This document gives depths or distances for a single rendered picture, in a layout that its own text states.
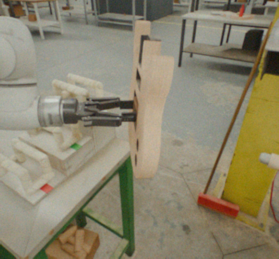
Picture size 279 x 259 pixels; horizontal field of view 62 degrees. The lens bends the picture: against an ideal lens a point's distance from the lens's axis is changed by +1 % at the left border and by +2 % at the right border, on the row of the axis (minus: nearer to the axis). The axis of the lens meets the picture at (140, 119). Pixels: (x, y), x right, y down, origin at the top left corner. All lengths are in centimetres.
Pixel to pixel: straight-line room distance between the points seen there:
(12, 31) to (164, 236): 159
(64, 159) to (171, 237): 117
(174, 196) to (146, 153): 151
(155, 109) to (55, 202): 52
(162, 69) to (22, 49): 36
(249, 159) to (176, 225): 72
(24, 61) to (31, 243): 52
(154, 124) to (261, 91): 100
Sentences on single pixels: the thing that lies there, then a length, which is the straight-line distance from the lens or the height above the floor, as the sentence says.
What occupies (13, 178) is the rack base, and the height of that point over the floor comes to 94.
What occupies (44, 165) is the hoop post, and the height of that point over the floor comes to 102.
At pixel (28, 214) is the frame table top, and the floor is 93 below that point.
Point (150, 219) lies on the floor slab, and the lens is 193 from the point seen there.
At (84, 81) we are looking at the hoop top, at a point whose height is 120.
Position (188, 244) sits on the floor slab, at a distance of 186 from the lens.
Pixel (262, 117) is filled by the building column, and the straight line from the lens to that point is 154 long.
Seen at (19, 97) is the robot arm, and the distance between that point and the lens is 67.
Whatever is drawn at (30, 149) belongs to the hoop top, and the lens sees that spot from 94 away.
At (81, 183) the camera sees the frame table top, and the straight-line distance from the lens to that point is 93.
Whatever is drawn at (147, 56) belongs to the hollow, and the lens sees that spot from 60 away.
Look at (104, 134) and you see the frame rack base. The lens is 103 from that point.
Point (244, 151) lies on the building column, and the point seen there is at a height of 59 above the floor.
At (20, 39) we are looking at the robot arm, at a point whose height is 146.
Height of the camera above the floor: 161
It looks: 33 degrees down
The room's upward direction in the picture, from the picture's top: straight up
